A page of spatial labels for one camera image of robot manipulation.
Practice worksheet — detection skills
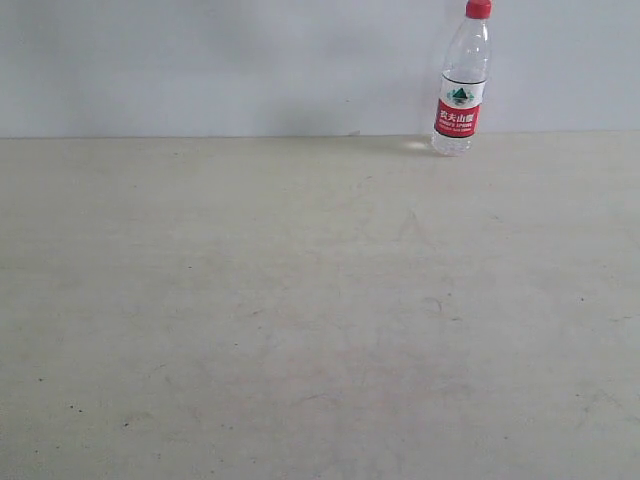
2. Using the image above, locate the clear plastic water bottle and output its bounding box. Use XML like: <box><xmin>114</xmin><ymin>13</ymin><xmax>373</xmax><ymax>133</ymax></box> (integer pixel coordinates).
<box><xmin>431</xmin><ymin>0</ymin><xmax>492</xmax><ymax>156</ymax></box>

